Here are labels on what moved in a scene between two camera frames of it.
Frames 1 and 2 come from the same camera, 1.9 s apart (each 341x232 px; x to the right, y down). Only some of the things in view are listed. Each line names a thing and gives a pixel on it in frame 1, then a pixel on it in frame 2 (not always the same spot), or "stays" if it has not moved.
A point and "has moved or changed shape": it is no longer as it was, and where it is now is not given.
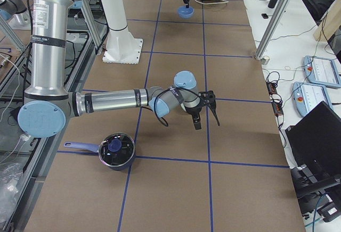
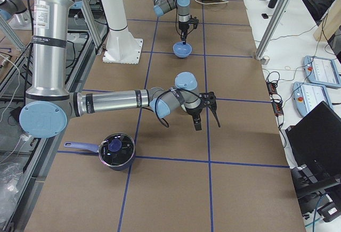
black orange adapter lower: [277, 109] stays
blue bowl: [186, 13] has moved or changed shape
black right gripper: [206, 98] stays
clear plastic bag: [11, 174] stays
